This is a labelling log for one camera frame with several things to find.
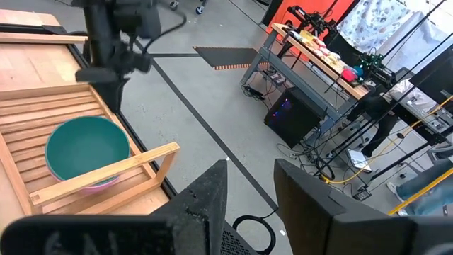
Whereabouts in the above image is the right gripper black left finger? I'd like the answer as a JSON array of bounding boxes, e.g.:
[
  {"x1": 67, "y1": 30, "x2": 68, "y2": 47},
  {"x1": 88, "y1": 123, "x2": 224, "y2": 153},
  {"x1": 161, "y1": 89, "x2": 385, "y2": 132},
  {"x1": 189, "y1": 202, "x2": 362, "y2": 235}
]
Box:
[{"x1": 0, "y1": 159, "x2": 228, "y2": 255}]

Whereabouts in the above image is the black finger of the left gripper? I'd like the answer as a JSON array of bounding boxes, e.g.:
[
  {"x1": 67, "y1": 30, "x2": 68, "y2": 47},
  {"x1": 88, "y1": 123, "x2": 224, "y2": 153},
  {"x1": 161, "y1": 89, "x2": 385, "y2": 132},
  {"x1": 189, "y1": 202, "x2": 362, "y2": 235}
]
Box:
[
  {"x1": 75, "y1": 67, "x2": 121, "y2": 84},
  {"x1": 94, "y1": 79, "x2": 130, "y2": 115}
]

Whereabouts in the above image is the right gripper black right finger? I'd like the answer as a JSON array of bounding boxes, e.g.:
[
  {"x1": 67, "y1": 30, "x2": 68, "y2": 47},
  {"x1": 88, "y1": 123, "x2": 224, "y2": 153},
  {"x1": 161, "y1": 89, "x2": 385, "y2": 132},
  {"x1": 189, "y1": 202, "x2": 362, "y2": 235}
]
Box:
[{"x1": 273, "y1": 158, "x2": 453, "y2": 255}]

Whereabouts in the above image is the large teal bowl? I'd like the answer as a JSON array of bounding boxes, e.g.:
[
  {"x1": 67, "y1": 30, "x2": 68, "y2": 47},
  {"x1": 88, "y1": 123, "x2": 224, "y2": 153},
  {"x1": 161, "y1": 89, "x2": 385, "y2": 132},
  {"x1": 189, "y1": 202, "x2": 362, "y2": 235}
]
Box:
[{"x1": 45, "y1": 115, "x2": 132, "y2": 187}]

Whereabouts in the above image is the large lilac-pink bowl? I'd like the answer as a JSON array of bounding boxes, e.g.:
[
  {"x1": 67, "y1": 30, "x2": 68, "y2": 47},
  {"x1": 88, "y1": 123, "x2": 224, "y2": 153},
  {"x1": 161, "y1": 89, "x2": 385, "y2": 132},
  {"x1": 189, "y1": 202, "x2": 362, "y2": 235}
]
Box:
[{"x1": 45, "y1": 166, "x2": 121, "y2": 195}]

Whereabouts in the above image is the wooden slatted shelf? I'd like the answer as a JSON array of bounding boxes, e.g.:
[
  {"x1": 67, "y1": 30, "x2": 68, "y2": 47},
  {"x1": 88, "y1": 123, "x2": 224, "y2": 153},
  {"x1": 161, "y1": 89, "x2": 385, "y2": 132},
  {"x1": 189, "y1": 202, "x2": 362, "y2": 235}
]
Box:
[{"x1": 0, "y1": 31, "x2": 181, "y2": 217}]

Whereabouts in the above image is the black ventilated computer case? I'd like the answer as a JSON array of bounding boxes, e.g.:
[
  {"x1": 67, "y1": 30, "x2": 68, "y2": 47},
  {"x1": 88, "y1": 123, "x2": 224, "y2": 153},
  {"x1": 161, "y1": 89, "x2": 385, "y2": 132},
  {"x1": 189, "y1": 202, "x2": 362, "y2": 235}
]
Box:
[{"x1": 219, "y1": 219, "x2": 261, "y2": 255}]

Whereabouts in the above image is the white paper sheet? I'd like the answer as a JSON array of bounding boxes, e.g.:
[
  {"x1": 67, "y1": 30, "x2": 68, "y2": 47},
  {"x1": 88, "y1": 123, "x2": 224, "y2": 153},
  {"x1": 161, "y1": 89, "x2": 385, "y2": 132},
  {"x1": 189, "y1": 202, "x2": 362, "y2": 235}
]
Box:
[{"x1": 348, "y1": 148, "x2": 372, "y2": 171}]

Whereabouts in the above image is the yellow bar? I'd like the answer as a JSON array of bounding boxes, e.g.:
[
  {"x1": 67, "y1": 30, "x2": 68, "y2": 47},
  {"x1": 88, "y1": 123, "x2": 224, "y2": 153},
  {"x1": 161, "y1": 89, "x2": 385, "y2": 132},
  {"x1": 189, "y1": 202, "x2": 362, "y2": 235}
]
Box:
[{"x1": 387, "y1": 167, "x2": 453, "y2": 217}]

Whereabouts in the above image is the black tripod stand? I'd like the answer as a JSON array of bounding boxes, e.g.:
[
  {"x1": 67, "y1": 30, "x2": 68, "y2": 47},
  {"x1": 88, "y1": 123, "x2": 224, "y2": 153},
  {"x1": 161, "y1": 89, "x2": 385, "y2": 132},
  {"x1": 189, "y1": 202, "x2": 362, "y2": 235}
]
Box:
[{"x1": 353, "y1": 140, "x2": 440, "y2": 201}]

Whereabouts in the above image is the person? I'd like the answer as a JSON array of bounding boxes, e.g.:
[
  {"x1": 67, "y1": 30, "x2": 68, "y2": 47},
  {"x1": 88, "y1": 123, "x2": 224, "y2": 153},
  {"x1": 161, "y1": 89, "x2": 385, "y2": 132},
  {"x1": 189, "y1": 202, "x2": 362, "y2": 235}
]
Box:
[{"x1": 386, "y1": 157, "x2": 453, "y2": 217}]

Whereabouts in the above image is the black floor mat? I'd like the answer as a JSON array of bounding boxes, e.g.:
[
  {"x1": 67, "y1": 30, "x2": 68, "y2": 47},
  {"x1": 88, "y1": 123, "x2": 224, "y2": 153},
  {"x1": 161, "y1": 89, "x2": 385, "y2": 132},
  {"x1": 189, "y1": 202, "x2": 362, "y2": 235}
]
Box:
[{"x1": 193, "y1": 45, "x2": 261, "y2": 71}]

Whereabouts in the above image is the black desktop computer tower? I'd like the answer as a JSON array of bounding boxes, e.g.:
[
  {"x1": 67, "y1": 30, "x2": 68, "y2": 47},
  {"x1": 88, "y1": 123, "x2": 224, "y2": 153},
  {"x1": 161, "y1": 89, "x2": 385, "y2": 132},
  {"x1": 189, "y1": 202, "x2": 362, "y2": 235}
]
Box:
[{"x1": 263, "y1": 86, "x2": 322, "y2": 149}]

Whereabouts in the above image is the black power strip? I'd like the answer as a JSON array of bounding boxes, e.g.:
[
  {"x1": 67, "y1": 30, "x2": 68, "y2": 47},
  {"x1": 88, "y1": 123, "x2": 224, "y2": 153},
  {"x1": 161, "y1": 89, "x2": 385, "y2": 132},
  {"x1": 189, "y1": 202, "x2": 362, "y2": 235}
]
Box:
[{"x1": 243, "y1": 84, "x2": 265, "y2": 101}]

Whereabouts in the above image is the wood-topped metal workbench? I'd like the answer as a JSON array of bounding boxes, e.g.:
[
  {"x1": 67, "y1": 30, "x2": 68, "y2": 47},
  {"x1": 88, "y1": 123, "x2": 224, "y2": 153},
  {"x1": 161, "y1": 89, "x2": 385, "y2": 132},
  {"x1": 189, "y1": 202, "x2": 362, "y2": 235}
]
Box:
[{"x1": 240, "y1": 22, "x2": 372, "y2": 142}]

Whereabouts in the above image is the small red object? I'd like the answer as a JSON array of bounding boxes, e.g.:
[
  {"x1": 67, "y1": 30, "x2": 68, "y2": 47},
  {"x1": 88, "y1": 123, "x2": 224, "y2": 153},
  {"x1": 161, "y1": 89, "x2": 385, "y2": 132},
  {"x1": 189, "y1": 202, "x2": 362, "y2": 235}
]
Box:
[{"x1": 341, "y1": 68, "x2": 359, "y2": 83}]

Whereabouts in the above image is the patterned white cloth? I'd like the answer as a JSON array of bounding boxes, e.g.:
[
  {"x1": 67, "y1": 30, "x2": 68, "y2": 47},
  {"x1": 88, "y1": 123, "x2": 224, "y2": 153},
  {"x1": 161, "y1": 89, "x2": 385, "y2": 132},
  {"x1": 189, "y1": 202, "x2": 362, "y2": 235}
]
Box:
[{"x1": 336, "y1": 0, "x2": 417, "y2": 54}]

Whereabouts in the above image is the orange panel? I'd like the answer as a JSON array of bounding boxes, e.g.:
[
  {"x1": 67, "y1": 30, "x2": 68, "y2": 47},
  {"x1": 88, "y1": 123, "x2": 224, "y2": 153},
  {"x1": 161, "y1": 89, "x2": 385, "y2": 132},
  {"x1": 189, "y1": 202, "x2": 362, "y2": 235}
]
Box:
[{"x1": 271, "y1": 0, "x2": 356, "y2": 63}]

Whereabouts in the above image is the yellow floor cable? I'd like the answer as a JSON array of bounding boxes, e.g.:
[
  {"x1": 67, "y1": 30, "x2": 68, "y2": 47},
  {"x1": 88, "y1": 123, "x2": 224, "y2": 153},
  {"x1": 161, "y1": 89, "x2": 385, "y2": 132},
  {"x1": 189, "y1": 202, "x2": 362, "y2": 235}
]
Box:
[{"x1": 321, "y1": 95, "x2": 453, "y2": 186}]

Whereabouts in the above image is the black looped floor cable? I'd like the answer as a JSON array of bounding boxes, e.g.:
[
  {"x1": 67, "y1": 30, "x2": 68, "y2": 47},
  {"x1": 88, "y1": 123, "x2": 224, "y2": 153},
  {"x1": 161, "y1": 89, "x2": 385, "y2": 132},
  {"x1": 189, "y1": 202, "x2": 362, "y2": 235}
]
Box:
[{"x1": 231, "y1": 208, "x2": 279, "y2": 255}]

